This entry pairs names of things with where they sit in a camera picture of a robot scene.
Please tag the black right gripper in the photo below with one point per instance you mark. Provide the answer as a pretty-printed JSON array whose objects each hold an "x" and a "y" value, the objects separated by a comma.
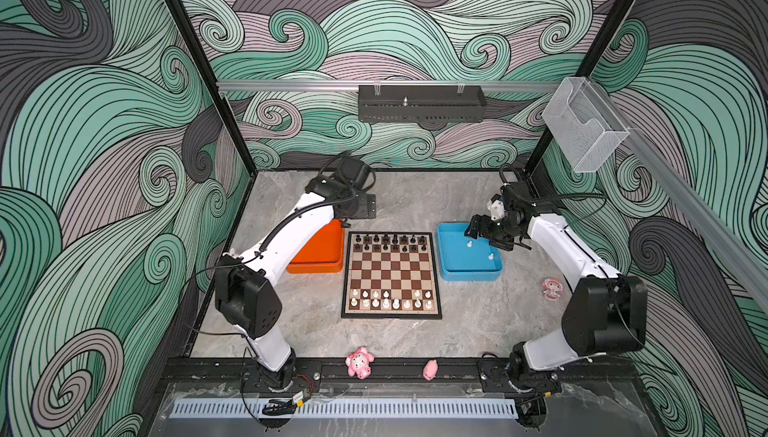
[{"x": 475, "y": 223}]

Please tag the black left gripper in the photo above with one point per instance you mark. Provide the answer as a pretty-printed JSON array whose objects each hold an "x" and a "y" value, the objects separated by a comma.
[{"x": 367, "y": 206}]

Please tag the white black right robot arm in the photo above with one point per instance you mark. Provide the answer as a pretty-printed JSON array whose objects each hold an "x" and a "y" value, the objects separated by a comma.
[{"x": 607, "y": 310}]

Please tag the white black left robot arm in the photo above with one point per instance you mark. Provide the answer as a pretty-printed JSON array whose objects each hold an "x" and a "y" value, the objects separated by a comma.
[{"x": 244, "y": 283}]

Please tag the blue plastic tray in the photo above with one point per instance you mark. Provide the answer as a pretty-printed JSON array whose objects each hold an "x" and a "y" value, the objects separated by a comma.
[{"x": 458, "y": 263}]

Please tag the orange plastic tray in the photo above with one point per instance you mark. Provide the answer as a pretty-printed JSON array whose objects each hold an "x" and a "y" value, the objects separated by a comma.
[{"x": 323, "y": 254}]

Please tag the brown cream chessboard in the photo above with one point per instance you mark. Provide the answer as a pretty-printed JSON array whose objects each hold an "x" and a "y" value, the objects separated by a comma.
[{"x": 382, "y": 269}]

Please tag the pink white round figurine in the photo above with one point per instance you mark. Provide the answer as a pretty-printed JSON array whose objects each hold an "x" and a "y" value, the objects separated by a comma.
[{"x": 552, "y": 289}]

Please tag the small pink pig figurine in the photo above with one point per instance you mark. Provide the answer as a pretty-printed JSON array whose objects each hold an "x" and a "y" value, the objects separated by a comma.
[{"x": 430, "y": 370}]

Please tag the pink pig plush toy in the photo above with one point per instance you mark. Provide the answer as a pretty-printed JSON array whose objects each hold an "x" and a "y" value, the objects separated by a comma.
[{"x": 359, "y": 363}]

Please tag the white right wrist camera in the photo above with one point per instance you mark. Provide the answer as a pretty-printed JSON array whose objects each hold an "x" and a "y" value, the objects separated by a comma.
[{"x": 496, "y": 208}]

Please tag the black perforated wall shelf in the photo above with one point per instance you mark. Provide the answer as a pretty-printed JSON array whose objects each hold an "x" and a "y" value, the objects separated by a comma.
[{"x": 430, "y": 106}]

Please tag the aluminium back wall rail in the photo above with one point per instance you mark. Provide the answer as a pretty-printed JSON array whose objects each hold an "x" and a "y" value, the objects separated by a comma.
[{"x": 305, "y": 85}]

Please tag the aluminium wall rail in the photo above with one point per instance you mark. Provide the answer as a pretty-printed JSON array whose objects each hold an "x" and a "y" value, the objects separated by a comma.
[
  {"x": 657, "y": 144},
  {"x": 305, "y": 85}
]

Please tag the clear acrylic wall box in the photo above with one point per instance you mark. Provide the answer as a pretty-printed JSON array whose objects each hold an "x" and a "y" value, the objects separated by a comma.
[{"x": 585, "y": 124}]

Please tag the aluminium right wall rail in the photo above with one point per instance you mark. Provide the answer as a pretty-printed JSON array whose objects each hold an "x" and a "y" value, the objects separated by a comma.
[{"x": 657, "y": 144}]

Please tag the black front mounting rail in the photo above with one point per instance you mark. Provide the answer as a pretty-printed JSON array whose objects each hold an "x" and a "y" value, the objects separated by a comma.
[{"x": 321, "y": 374}]

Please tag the white slotted cable duct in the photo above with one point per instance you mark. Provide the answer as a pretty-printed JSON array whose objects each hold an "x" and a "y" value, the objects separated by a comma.
[{"x": 353, "y": 408}]

